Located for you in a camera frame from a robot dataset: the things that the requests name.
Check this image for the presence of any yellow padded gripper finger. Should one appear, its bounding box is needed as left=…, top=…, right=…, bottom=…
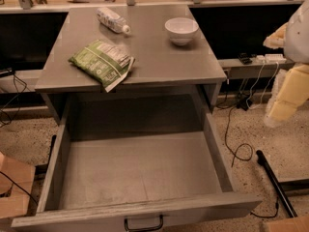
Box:
left=264, top=64, right=309, bottom=128
left=263, top=23, right=287, bottom=49

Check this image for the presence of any grey top drawer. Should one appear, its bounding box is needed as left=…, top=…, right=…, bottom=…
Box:
left=12, top=86, right=261, bottom=232

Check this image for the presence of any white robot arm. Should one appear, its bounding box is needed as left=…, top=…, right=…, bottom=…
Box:
left=264, top=0, right=309, bottom=128

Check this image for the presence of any grey drawer cabinet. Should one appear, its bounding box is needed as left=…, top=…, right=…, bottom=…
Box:
left=36, top=5, right=226, bottom=120

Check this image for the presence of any white power strip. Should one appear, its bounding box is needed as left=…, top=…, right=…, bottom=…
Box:
left=256, top=54, right=287, bottom=63

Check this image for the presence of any black remote on shelf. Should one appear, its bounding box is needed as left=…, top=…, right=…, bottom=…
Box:
left=239, top=53, right=252, bottom=65

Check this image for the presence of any black metal floor bar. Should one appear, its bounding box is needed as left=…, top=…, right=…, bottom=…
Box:
left=256, top=150, right=297, bottom=218

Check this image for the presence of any white ceramic bowl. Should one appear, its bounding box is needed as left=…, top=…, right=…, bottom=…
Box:
left=165, top=17, right=199, bottom=46

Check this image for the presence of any cardboard box bottom right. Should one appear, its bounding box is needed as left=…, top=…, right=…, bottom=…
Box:
left=264, top=216, right=309, bottom=232

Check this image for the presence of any cardboard box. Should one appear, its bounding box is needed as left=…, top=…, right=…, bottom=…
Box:
left=0, top=153, right=35, bottom=219
left=264, top=216, right=309, bottom=232

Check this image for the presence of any green snack bag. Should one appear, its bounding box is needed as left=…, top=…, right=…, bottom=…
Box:
left=69, top=40, right=135, bottom=93

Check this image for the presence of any clear plastic water bottle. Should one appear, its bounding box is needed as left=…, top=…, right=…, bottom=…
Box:
left=97, top=7, right=130, bottom=35

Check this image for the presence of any cardboard box left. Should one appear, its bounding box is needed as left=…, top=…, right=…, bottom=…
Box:
left=0, top=153, right=35, bottom=219

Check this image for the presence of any black top drawer handle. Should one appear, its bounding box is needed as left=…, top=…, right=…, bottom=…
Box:
left=124, top=215, right=164, bottom=232

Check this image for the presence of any black cable left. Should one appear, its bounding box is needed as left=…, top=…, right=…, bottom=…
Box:
left=0, top=67, right=29, bottom=129

